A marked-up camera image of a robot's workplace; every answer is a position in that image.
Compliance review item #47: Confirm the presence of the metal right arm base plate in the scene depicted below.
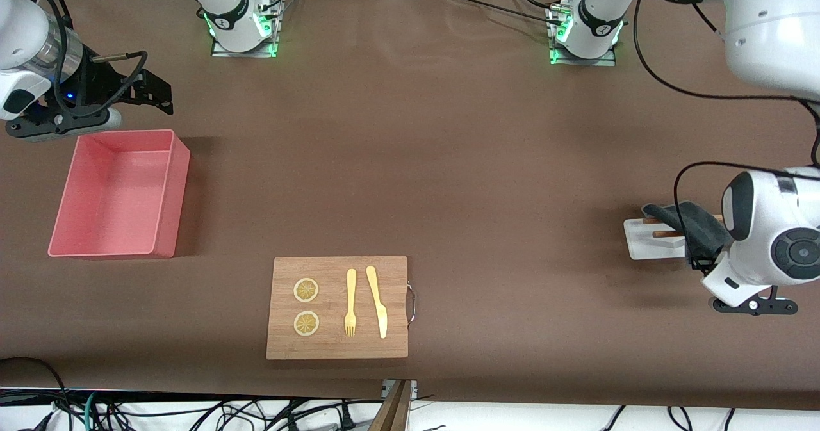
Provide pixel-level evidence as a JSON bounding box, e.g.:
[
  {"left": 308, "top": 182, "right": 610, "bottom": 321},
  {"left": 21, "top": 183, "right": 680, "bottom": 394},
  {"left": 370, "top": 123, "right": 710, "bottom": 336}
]
[{"left": 210, "top": 0, "right": 281, "bottom": 58}]

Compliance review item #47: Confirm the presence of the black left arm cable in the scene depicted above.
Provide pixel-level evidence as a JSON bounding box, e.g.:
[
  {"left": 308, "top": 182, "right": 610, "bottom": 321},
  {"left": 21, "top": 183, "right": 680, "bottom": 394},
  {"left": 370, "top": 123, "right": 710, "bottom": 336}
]
[{"left": 633, "top": 0, "right": 820, "bottom": 272}]

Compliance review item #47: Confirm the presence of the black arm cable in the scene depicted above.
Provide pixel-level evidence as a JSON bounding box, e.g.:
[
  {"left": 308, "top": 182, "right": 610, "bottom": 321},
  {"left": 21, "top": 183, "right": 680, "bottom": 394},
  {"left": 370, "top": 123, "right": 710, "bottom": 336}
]
[
  {"left": 32, "top": 0, "right": 149, "bottom": 121},
  {"left": 633, "top": 0, "right": 820, "bottom": 272}
]

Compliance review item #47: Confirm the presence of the pink plastic bin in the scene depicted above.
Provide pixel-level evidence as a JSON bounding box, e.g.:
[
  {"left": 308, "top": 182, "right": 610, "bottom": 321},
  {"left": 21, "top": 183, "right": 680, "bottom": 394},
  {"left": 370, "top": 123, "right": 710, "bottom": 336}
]
[{"left": 47, "top": 129, "right": 192, "bottom": 259}]

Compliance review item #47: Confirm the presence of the yellow plastic knife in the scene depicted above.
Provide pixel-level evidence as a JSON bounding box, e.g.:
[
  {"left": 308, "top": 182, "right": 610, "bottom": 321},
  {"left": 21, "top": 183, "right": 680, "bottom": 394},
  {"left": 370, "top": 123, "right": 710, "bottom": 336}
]
[{"left": 366, "top": 265, "right": 388, "bottom": 339}]

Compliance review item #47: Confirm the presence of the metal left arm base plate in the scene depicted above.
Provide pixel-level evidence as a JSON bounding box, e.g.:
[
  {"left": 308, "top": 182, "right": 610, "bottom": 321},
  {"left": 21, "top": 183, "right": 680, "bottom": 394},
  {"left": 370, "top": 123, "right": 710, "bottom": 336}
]
[{"left": 548, "top": 5, "right": 617, "bottom": 67}]

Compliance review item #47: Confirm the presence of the dark grey cloth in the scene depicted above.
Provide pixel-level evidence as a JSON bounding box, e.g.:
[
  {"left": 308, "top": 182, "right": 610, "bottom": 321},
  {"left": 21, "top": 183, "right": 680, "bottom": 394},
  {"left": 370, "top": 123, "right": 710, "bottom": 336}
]
[{"left": 643, "top": 202, "right": 732, "bottom": 266}]

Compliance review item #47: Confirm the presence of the yellow plastic fork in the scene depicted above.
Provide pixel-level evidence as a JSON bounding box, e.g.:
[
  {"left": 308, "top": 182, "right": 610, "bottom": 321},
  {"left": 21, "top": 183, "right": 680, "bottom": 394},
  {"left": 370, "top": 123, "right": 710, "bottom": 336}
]
[{"left": 344, "top": 268, "right": 357, "bottom": 337}]

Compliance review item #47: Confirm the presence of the thick black floor cable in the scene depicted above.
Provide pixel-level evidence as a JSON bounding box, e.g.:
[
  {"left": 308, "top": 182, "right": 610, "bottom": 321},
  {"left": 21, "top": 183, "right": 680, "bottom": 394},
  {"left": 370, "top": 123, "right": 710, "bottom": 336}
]
[{"left": 0, "top": 357, "right": 71, "bottom": 431}]

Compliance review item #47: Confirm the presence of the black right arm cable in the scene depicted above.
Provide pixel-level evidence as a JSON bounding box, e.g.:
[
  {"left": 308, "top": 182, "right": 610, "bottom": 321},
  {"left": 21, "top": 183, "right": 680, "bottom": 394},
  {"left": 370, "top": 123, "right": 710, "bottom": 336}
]
[{"left": 32, "top": 0, "right": 149, "bottom": 121}]

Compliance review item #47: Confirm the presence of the wooden cutting board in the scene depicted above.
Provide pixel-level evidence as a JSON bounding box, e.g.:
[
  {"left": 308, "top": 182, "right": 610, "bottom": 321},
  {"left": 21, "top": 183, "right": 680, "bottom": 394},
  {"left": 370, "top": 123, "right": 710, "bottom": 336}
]
[{"left": 266, "top": 256, "right": 409, "bottom": 361}]

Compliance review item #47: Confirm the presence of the long black table cable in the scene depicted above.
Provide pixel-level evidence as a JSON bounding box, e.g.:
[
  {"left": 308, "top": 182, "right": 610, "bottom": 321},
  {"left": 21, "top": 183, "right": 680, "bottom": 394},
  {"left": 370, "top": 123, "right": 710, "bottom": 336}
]
[{"left": 428, "top": 0, "right": 568, "bottom": 28}]

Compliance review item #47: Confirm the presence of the white rack base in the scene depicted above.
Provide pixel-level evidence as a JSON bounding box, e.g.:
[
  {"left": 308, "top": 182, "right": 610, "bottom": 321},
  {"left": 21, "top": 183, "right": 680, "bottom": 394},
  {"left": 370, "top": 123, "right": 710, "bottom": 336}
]
[{"left": 623, "top": 218, "right": 691, "bottom": 261}]

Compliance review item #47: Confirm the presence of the teal cable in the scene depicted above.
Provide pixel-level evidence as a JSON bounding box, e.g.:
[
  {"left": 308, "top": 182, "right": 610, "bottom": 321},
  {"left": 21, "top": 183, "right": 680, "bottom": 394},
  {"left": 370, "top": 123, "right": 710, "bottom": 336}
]
[{"left": 85, "top": 391, "right": 103, "bottom": 431}]

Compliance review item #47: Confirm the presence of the brown wooden plank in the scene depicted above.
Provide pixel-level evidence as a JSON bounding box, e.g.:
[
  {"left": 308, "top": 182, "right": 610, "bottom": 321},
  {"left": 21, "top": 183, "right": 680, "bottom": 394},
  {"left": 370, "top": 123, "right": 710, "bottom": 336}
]
[{"left": 368, "top": 380, "right": 412, "bottom": 431}]

